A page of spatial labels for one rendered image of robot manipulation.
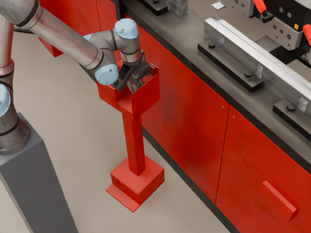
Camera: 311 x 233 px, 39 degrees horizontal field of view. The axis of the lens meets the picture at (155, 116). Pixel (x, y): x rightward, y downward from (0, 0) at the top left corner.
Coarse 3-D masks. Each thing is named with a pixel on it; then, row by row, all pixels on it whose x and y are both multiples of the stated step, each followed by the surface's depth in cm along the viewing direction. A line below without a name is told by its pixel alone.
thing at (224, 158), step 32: (64, 0) 256; (96, 0) 214; (160, 64) 188; (160, 96) 204; (192, 96) 177; (160, 128) 224; (192, 128) 191; (224, 128) 167; (256, 128) 149; (192, 160) 209; (224, 160) 180; (256, 160) 158; (288, 160) 141; (224, 192) 195; (256, 192) 170; (288, 192) 151; (224, 224) 213; (256, 224) 183; (288, 224) 161
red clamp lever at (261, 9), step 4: (256, 0) 129; (260, 0) 129; (256, 4) 129; (260, 4) 129; (264, 4) 129; (260, 8) 129; (264, 8) 129; (260, 12) 130; (264, 12) 130; (264, 16) 130; (268, 16) 130; (272, 16) 130; (264, 20) 129; (268, 20) 130
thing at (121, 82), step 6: (126, 66) 160; (132, 66) 159; (120, 72) 161; (126, 72) 160; (132, 72) 161; (120, 78) 160; (126, 78) 160; (114, 84) 161; (120, 84) 160; (120, 90) 161
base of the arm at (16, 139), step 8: (16, 128) 148; (24, 128) 153; (0, 136) 146; (8, 136) 147; (16, 136) 149; (24, 136) 153; (0, 144) 150; (8, 144) 149; (16, 144) 150; (24, 144) 153; (0, 152) 150; (8, 152) 150
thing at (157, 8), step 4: (140, 0) 190; (144, 0) 187; (148, 0) 186; (152, 0) 186; (144, 4) 188; (148, 4) 185; (152, 4) 184; (160, 4) 184; (164, 4) 184; (148, 8) 187; (152, 8) 184; (156, 8) 182; (160, 8) 182; (164, 8) 183; (156, 12) 183; (160, 12) 183; (164, 12) 184
